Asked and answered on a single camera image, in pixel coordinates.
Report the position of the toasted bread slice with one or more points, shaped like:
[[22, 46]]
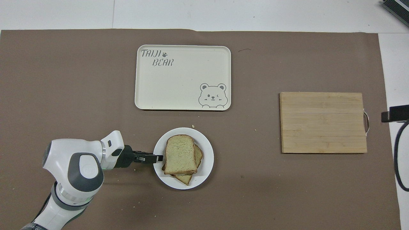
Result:
[[199, 156], [180, 155]]

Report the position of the black stand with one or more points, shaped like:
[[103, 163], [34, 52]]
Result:
[[397, 8]]

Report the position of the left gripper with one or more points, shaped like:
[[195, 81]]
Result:
[[127, 156]]

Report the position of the white round plate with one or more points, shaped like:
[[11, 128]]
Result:
[[206, 159]]

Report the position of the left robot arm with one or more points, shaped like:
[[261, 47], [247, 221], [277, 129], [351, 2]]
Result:
[[73, 159]]

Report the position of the wooden cutting board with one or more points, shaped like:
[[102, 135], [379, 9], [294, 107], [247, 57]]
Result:
[[322, 123]]

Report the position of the cream tray with bear print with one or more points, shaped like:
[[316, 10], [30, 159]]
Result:
[[179, 83]]

